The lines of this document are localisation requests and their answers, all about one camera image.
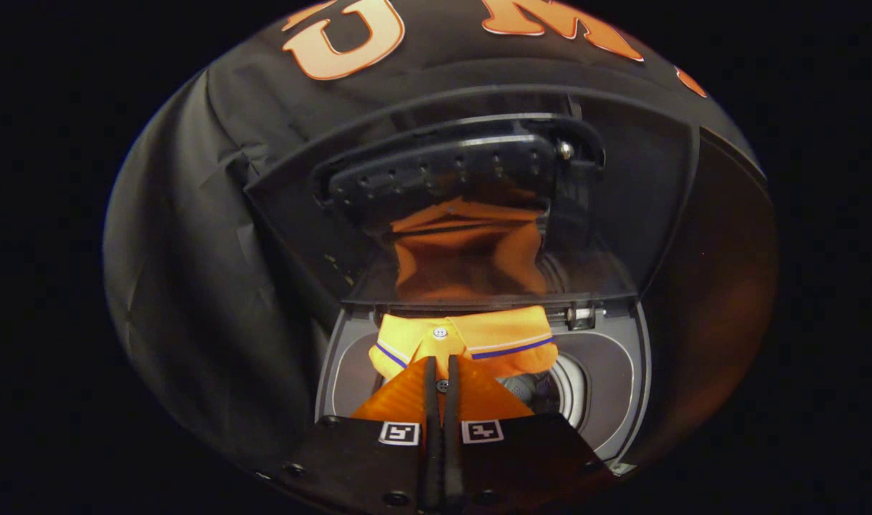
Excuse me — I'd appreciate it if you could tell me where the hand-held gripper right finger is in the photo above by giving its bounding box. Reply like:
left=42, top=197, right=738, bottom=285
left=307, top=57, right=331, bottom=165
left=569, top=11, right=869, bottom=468
left=446, top=354, right=622, bottom=514

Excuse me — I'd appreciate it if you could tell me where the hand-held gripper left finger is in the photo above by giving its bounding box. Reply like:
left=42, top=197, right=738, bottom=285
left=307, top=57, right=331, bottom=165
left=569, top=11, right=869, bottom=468
left=253, top=356, right=441, bottom=514

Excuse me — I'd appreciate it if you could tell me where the yellow polo shirt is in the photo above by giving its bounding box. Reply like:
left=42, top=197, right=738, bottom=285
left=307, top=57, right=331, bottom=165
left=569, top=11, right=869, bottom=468
left=369, top=305, right=559, bottom=423

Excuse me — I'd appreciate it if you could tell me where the tinted washing machine lid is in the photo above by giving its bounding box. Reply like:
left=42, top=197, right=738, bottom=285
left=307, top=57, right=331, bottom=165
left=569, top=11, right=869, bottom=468
left=244, top=86, right=701, bottom=308

